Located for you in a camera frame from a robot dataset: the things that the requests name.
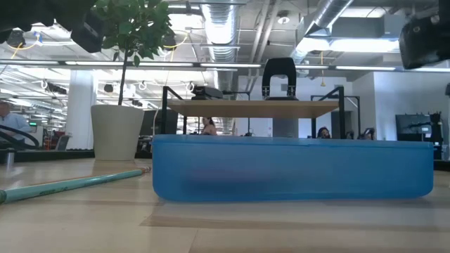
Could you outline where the green leafy potted tree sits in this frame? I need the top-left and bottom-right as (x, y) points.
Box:
(93, 0), (176, 106)

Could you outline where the teal pencil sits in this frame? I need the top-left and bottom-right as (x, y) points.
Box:
(0, 166), (152, 205)

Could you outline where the black curved cable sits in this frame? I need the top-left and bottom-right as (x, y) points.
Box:
(0, 125), (40, 150)

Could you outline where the blue translucent plastic box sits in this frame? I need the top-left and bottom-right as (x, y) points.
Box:
(151, 134), (435, 203)

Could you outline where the large silver ventilation duct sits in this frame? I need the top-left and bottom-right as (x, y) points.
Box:
(291, 0), (354, 64)

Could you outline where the white round pillar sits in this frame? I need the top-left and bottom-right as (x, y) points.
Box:
(66, 70), (98, 150)

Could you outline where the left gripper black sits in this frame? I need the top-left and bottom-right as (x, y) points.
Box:
(0, 0), (104, 54)

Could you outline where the black monitor on stand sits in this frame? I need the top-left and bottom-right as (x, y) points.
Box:
(395, 112), (444, 161)

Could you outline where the black metal shelf frame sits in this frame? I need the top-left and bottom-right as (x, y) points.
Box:
(161, 85), (361, 140)

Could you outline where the silver spiral ventilation duct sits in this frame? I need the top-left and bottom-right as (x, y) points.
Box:
(200, 0), (243, 92)

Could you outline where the wooden shelf board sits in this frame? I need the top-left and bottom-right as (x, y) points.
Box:
(167, 100), (340, 119)

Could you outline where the white plant pot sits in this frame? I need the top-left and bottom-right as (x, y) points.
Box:
(90, 104), (146, 162)

